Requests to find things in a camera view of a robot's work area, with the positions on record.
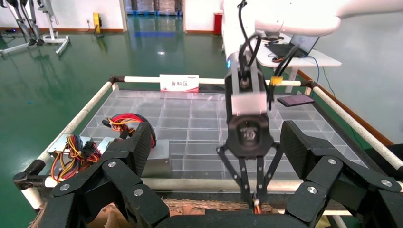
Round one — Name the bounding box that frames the brown cardboard divider box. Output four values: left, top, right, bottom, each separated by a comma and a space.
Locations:
29, 199, 275, 228

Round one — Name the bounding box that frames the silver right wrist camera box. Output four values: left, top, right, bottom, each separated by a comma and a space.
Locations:
230, 92, 269, 116

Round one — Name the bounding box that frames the blue cable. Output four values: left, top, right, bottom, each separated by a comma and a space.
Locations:
310, 57, 336, 98

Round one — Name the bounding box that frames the black phone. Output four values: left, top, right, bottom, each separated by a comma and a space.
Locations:
277, 94, 316, 108

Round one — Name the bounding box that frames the clear plastic divider tray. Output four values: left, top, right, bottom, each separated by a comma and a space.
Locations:
80, 90, 367, 181

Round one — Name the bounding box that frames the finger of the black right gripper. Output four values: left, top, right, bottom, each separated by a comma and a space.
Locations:
255, 143, 284, 206
216, 145, 251, 207

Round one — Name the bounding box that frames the white desk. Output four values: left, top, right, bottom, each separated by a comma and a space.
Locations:
256, 34, 343, 94

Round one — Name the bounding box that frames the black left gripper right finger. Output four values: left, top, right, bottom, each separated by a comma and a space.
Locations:
279, 120, 403, 228

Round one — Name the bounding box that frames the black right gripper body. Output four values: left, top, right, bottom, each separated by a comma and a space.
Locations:
225, 114, 275, 159

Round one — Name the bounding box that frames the white sign with red edge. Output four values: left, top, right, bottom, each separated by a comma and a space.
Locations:
160, 74, 200, 93

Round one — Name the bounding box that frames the white metal floor stand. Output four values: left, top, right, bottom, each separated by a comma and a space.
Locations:
0, 0, 43, 57
38, 0, 70, 55

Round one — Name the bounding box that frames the white pipe cart frame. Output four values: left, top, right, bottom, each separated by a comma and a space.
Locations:
12, 75, 403, 218

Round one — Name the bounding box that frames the blue pallet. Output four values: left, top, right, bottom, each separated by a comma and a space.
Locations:
125, 11, 183, 16

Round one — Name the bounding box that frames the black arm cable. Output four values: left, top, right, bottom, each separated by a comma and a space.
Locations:
237, 0, 262, 84
268, 44, 300, 111

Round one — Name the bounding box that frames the open laptop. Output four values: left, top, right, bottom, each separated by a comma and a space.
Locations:
266, 34, 320, 59

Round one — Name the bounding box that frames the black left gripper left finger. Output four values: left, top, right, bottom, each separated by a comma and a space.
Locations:
39, 122, 171, 228

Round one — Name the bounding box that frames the yellow floor machine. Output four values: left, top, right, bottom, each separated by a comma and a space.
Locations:
92, 12, 102, 35

